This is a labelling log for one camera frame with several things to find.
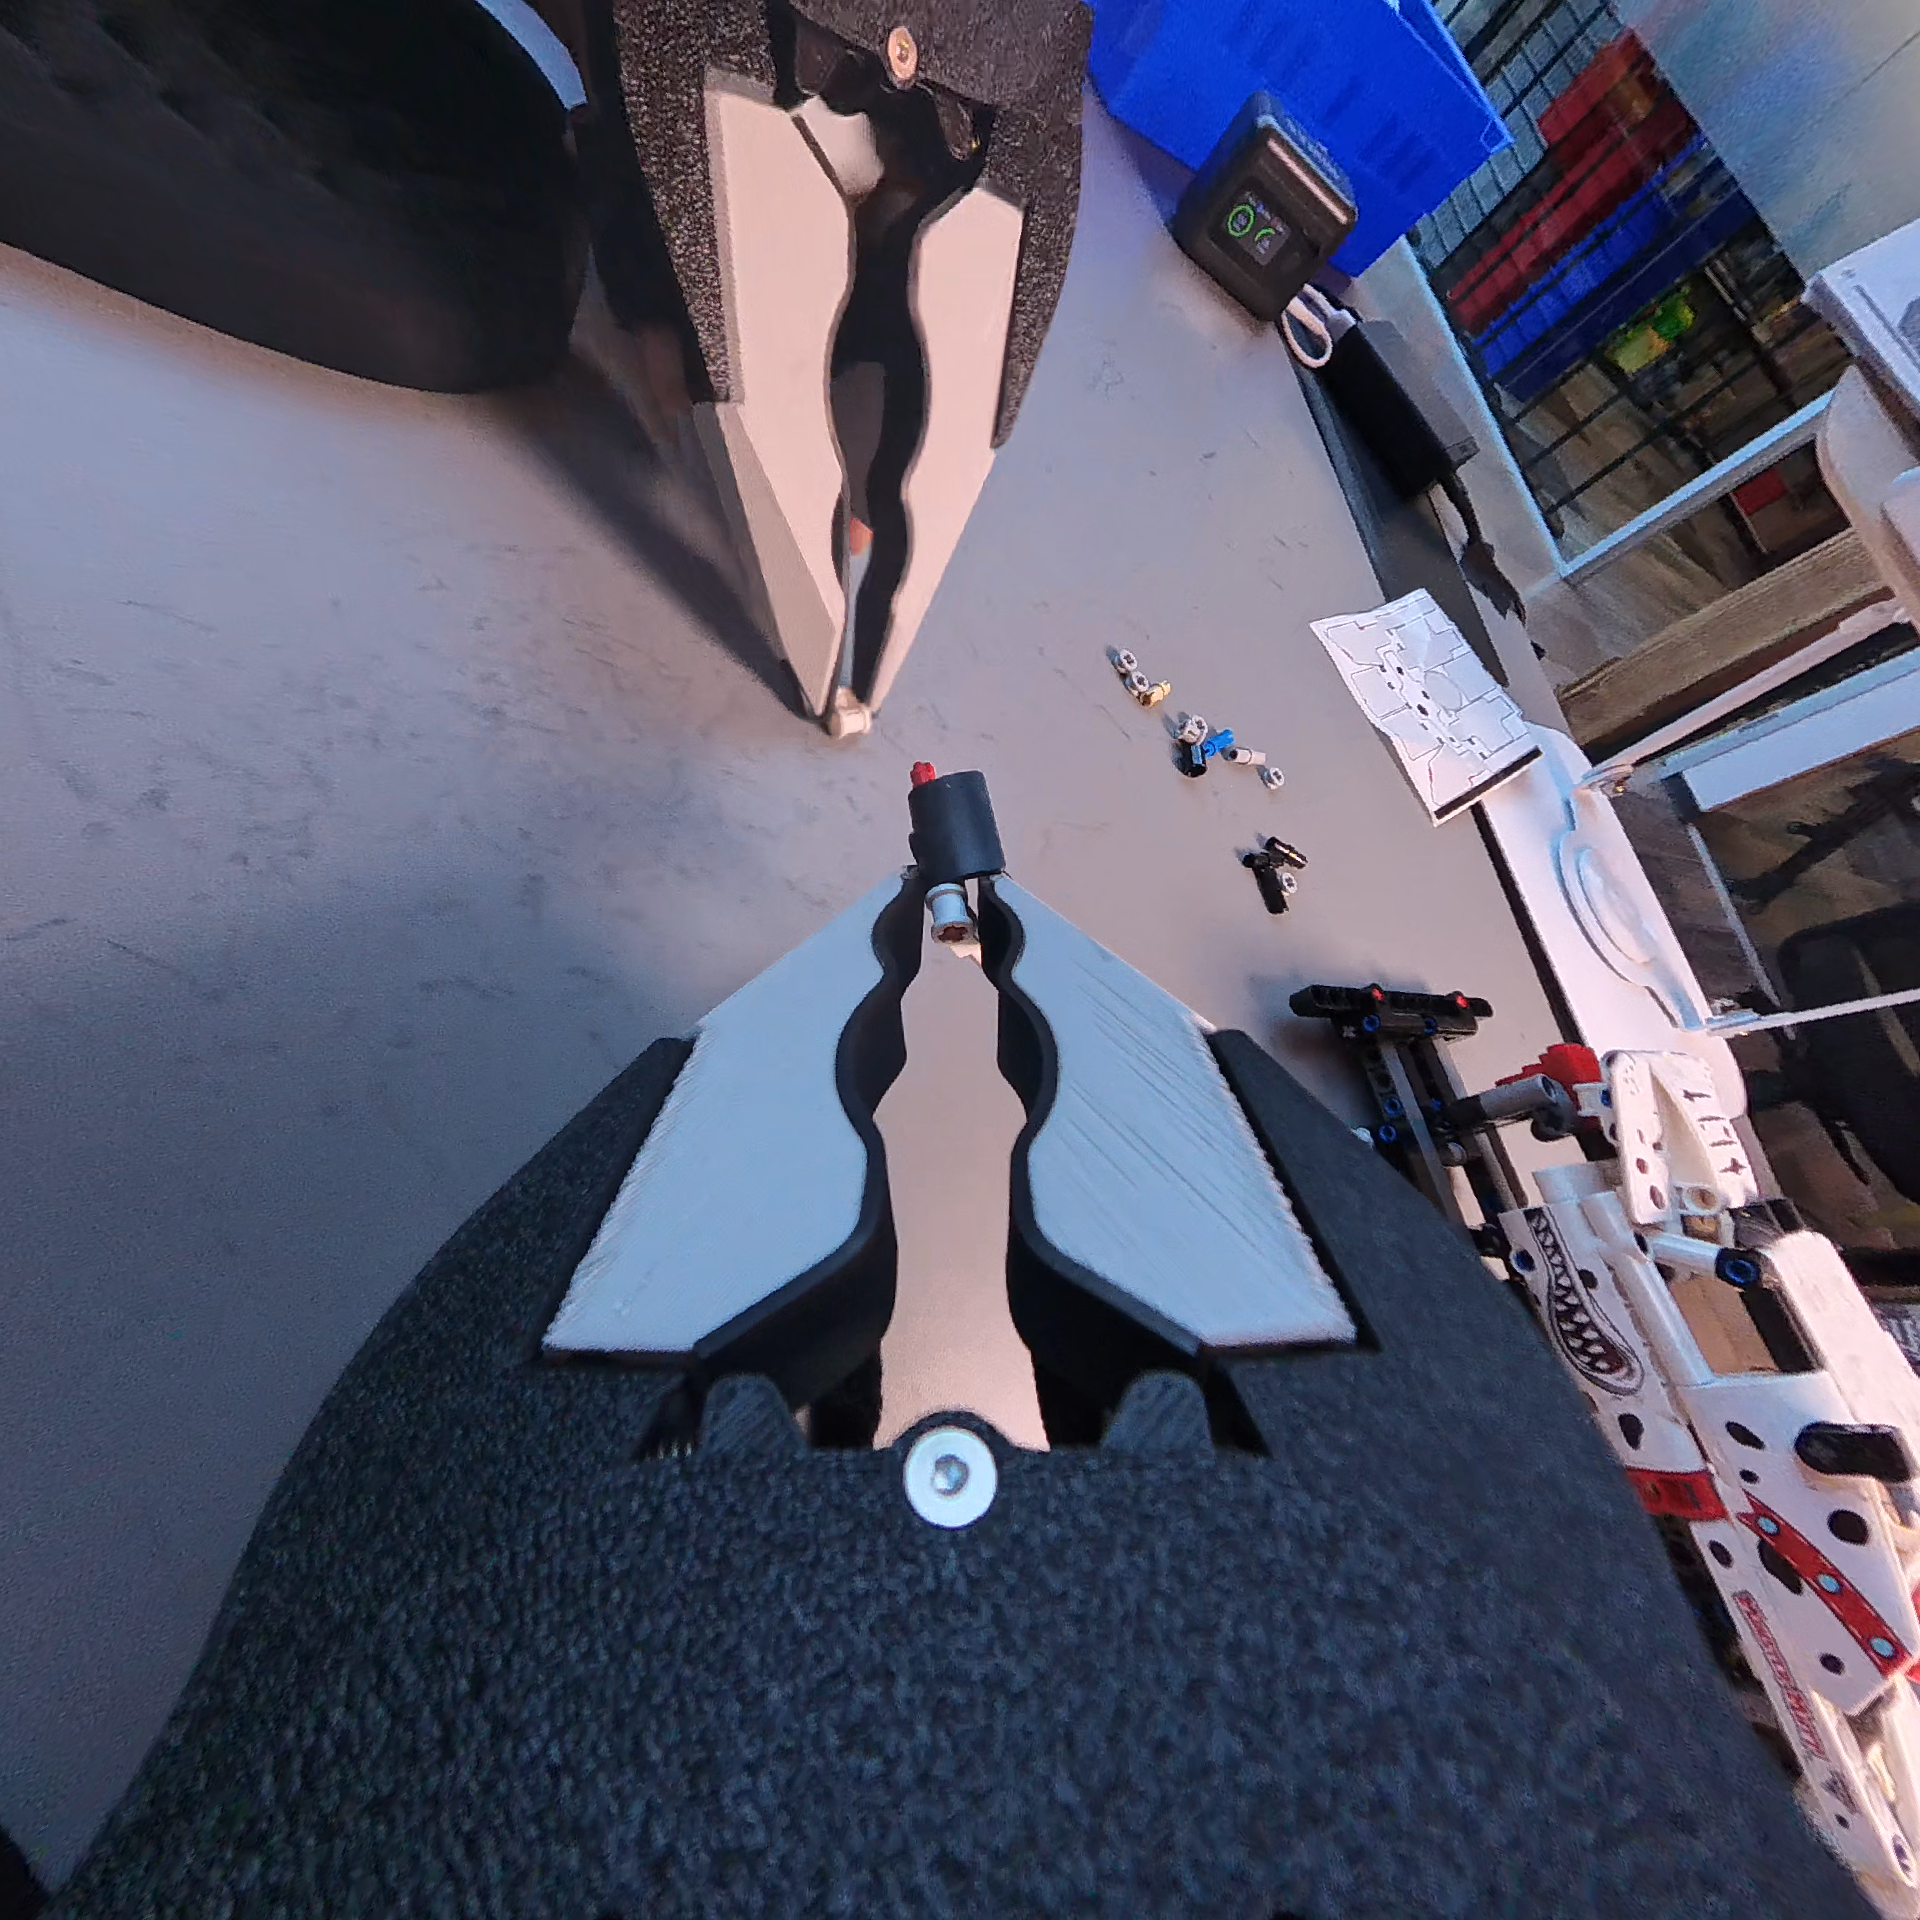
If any black power adapter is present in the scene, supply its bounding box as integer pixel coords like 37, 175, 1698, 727
1318, 317, 1482, 501

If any cluster of small lego pieces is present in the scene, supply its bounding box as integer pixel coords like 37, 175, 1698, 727
1110, 645, 1312, 917

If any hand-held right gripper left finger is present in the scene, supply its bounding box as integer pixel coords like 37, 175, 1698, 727
544, 872, 920, 1452

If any shelf of coloured bins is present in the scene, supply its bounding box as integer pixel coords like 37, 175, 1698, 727
1418, 30, 1850, 528

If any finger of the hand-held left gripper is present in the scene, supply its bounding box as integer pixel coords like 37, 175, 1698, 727
854, 182, 1034, 711
694, 67, 859, 723

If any white sticker sheet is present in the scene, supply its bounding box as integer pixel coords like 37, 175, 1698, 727
1310, 588, 1546, 827

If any black box green mark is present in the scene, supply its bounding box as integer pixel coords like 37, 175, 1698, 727
1170, 88, 1360, 319

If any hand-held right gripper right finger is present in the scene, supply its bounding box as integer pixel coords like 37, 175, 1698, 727
971, 872, 1360, 1452

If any lego instruction booklet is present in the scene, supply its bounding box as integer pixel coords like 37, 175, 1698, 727
1803, 217, 1920, 384

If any white lego monster truck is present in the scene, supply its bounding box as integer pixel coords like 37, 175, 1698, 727
1290, 983, 1920, 1895

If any black lego connector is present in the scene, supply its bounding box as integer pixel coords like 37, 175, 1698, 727
904, 767, 1007, 884

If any black wrist rest pad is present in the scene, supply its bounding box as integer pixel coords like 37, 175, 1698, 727
0, 0, 590, 395

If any wooden post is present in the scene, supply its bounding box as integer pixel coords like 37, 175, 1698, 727
1558, 525, 1904, 752

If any blue plastic bin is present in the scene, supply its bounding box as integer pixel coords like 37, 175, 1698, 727
1084, 0, 1514, 281

